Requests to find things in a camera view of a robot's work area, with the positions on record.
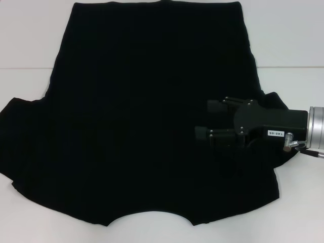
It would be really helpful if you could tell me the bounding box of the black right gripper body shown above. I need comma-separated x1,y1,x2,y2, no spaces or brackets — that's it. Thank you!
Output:
233,100,309,148

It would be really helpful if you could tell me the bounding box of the black t-shirt with FREE print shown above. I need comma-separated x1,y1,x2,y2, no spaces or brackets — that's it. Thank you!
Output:
0,0,301,226

